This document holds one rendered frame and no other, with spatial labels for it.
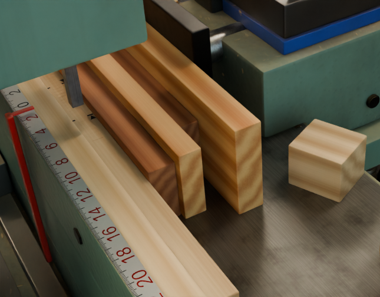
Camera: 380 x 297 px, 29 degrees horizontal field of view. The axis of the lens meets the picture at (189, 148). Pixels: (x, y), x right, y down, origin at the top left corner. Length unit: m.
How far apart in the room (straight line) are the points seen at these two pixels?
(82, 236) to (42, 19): 0.14
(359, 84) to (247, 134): 0.16
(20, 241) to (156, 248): 0.25
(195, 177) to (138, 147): 0.04
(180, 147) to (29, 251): 0.20
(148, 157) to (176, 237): 0.07
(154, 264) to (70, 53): 0.16
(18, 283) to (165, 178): 0.20
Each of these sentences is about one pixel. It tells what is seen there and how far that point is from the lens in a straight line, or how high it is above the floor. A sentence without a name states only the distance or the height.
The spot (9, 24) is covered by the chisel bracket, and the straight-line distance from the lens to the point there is 0.47.
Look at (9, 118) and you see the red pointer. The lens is 0.53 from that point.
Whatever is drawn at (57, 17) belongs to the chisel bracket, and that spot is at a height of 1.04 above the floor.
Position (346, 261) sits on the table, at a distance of 0.48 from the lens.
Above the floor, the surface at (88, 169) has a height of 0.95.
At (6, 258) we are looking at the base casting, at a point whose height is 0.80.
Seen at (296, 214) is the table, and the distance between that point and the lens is 0.51.
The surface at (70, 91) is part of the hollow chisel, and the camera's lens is 0.54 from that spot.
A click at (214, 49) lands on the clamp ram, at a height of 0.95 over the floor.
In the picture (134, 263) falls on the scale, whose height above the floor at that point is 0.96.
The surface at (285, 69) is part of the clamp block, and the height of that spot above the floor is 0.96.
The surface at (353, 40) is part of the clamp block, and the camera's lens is 0.59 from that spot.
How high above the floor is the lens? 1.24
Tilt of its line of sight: 37 degrees down
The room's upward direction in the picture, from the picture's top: 6 degrees counter-clockwise
